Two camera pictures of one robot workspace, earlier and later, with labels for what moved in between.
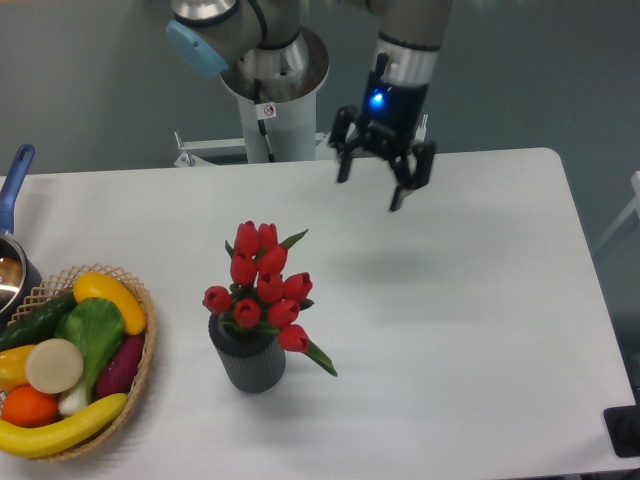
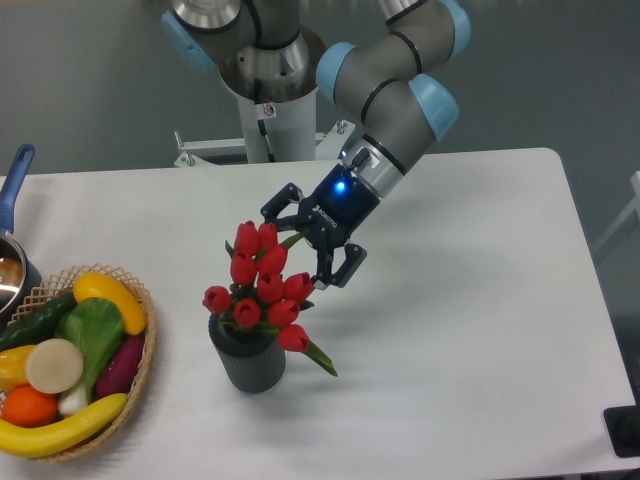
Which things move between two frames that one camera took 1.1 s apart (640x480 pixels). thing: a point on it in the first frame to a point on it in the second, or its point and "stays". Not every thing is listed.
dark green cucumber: (36, 324) stays
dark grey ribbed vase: (251, 360) stays
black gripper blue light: (389, 125) to (334, 210)
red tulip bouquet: (261, 295) stays
